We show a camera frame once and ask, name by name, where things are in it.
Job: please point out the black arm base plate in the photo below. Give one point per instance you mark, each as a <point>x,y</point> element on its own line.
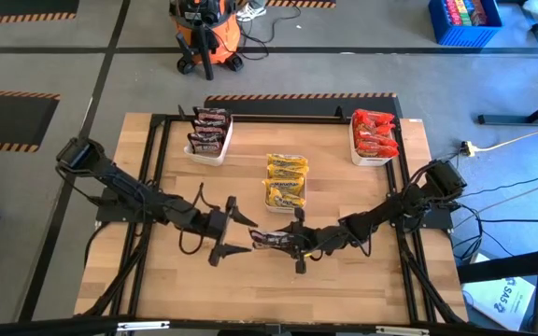
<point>115,214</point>
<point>437,220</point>

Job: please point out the black desk leg frame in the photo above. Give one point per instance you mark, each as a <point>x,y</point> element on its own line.
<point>507,119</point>

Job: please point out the white power strip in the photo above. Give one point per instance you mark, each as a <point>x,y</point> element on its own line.
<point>468,148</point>

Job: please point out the silver metal bracket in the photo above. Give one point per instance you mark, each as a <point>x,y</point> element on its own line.
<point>402,331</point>
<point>143,326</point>

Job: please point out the black hazard striped floor mat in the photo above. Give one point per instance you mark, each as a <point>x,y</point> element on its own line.
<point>297,3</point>
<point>297,105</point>
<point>7,121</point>
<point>17,7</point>

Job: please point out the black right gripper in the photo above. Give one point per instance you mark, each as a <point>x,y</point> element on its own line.
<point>318,238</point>

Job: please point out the colourful boxes in crate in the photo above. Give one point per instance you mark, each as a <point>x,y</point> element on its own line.
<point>465,11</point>

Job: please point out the blue plastic crate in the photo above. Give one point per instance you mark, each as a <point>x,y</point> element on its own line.
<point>437,32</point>

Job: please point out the black crossbar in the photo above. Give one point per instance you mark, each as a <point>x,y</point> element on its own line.
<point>40,327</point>

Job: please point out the black aluminium table frame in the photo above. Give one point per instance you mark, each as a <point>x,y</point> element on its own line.
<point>297,120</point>

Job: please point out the orange shop vacuum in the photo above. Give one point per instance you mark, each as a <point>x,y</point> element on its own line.
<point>217,37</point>

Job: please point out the person's shoe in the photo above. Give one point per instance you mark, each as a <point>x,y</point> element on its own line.
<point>250,13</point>

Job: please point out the white printed cardboard box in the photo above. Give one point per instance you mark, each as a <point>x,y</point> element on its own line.
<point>502,298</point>

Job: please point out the white plastic bin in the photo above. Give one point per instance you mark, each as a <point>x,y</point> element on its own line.
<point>367,161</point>
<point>283,210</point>
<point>210,160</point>

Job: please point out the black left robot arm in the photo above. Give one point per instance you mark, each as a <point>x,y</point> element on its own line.
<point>129,191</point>

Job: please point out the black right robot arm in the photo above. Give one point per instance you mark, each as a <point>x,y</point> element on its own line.
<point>404,205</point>

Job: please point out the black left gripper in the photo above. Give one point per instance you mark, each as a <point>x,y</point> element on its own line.
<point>217,224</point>

